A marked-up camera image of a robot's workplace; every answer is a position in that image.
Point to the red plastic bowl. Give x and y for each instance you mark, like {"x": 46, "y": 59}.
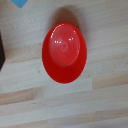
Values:
{"x": 65, "y": 53}

